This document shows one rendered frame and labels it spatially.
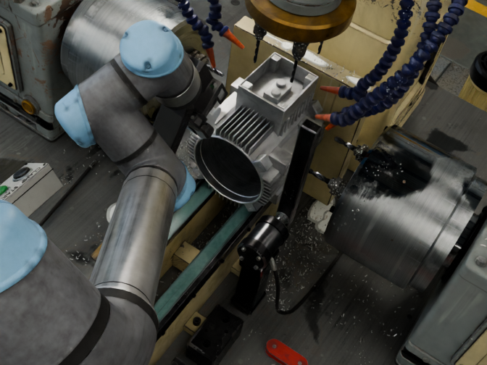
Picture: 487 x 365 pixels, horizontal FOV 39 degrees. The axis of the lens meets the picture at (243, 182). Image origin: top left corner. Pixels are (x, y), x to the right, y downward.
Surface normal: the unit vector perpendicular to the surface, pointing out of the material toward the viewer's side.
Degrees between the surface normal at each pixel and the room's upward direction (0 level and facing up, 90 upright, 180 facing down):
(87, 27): 43
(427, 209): 32
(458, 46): 0
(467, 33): 0
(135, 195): 26
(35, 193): 53
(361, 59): 90
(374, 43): 90
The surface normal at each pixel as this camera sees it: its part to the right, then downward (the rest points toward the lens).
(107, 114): 0.32, 0.31
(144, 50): -0.17, -0.22
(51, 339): 0.52, 0.10
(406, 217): -0.32, 0.04
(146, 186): 0.19, -0.84
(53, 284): 0.78, -0.25
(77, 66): -0.51, 0.47
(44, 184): 0.73, 0.03
